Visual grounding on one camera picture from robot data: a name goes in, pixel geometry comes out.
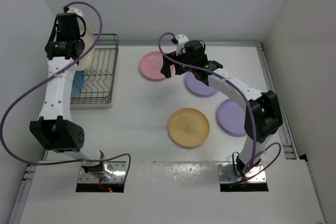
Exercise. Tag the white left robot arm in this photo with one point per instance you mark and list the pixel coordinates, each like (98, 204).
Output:
(54, 129)

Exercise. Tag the blue plastic plate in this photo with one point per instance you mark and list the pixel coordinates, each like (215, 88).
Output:
(78, 82)

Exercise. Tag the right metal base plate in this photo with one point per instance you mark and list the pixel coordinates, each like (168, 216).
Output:
(227, 175)

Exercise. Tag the cream plastic plate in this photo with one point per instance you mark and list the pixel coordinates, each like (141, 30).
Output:
(86, 61)

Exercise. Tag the pink plastic plate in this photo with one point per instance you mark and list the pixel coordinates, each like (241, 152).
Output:
(150, 66)

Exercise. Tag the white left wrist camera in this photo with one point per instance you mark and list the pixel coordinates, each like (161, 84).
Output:
(72, 12)

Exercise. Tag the purple plastic plate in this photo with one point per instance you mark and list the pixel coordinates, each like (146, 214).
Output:
(198, 87)
(231, 117)

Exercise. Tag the yellow plastic plate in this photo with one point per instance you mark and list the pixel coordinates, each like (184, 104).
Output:
(188, 127)

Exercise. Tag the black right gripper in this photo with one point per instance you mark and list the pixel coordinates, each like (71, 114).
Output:
(166, 68)

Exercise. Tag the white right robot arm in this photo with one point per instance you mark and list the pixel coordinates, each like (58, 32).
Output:
(262, 110)

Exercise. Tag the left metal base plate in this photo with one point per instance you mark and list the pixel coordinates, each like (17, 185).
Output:
(115, 169)

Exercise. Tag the metal base plate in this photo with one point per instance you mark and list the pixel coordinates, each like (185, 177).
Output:
(115, 169)
(227, 175)

